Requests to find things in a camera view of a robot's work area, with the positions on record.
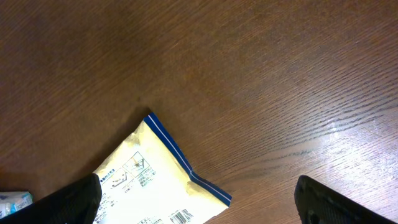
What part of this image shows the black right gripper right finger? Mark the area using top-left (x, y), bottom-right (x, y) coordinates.
top-left (294, 175), bottom-right (395, 224)

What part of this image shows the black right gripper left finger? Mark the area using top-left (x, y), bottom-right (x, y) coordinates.
top-left (1, 174), bottom-right (102, 224)

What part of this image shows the teal tissue packet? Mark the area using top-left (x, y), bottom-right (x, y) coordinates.
top-left (0, 192), bottom-right (33, 219)

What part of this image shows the yellow wet wipes pack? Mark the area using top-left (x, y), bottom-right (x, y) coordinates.
top-left (94, 113), bottom-right (232, 224)

